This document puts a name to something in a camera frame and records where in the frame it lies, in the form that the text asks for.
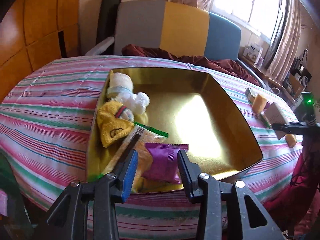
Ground gold tin box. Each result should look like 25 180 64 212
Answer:
86 67 263 194

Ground purple snack packet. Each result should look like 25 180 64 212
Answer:
141 142 189 183

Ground dark red blanket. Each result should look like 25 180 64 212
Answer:
122 44 262 87

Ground small cardboard box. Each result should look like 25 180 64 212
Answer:
264 102 288 140

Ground green glass side table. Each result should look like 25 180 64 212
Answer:
0 152 33 233

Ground small green white box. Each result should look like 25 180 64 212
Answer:
245 87 258 103

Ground wooden wardrobe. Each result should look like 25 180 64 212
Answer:
0 0 82 103

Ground white towel doll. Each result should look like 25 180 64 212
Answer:
106 72 150 117

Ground white appliance box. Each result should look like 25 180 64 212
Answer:
244 45 263 64

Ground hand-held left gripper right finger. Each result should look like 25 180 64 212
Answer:
177 149 285 240

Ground window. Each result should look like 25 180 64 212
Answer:
210 0 288 43

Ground yellow sponge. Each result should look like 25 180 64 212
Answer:
285 133 298 147
251 94 267 114

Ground wooden side shelf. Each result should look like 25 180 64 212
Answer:
237 55 298 105

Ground red cloth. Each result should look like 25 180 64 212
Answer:
262 140 320 240

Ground grey yellow blue armchair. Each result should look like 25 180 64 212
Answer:
85 0 265 88

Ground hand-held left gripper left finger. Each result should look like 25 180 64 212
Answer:
46 149 139 240

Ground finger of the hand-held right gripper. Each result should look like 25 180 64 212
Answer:
271 121 320 135

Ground black rolled mat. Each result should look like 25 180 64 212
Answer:
96 0 123 48

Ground open cardboard carton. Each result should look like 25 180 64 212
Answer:
284 62 313 98

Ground yellow plush toy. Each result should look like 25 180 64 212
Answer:
96 101 135 148

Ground long white black packet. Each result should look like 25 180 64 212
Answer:
105 126 147 173

